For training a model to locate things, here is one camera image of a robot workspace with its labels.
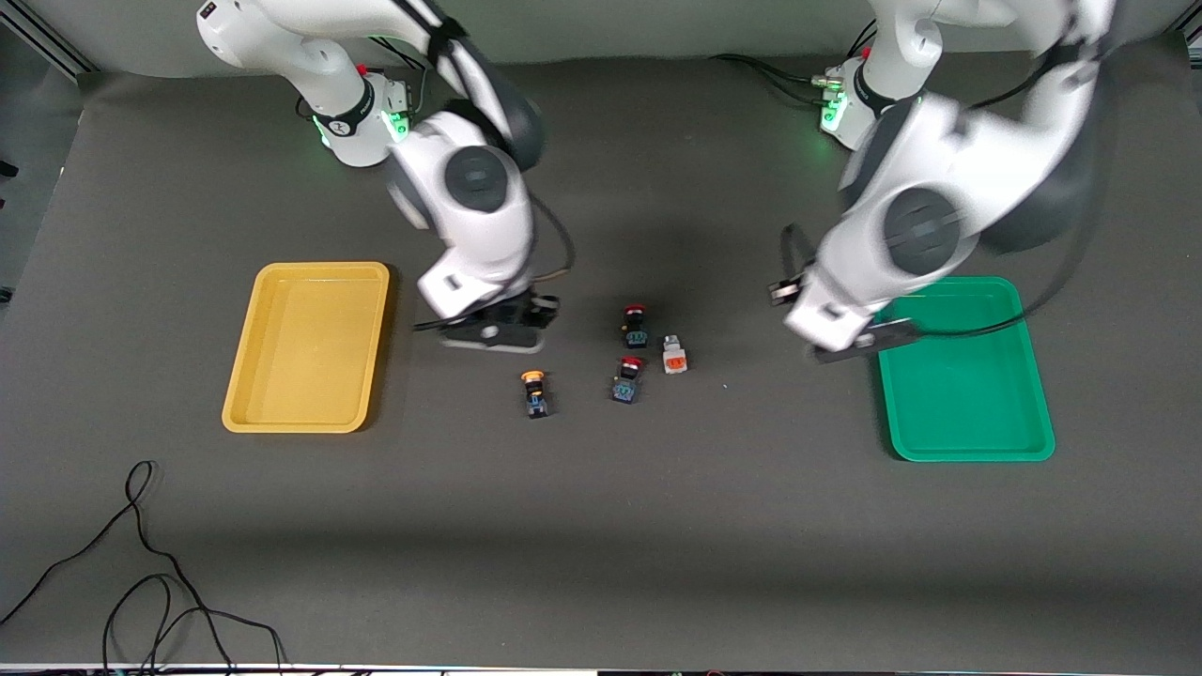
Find yellow push button switch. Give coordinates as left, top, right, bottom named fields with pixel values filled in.
left=520, top=370, right=553, bottom=420

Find green plastic tray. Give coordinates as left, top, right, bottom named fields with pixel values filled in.
left=868, top=276, right=1056, bottom=463

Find yellow plastic tray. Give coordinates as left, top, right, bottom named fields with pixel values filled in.
left=222, top=261, right=391, bottom=435

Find black cable along right arm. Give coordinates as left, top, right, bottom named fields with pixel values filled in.
left=390, top=0, right=576, bottom=332

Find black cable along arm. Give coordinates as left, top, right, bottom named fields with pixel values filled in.
left=390, top=0, right=576, bottom=332
left=781, top=216, right=1102, bottom=339

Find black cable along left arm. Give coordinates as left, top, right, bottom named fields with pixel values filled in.
left=781, top=216, right=1102, bottom=339

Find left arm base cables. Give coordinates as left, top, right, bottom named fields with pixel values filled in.
left=709, top=19, right=879, bottom=106

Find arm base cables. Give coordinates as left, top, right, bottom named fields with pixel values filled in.
left=371, top=36, right=429, bottom=119
left=709, top=19, right=879, bottom=106

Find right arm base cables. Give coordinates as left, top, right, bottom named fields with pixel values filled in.
left=371, top=36, right=429, bottom=119

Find loose thin black cable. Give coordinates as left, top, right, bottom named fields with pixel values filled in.
left=0, top=460, right=287, bottom=676

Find aluminium frame rail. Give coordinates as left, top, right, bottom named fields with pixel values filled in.
left=0, top=19, right=97, bottom=76

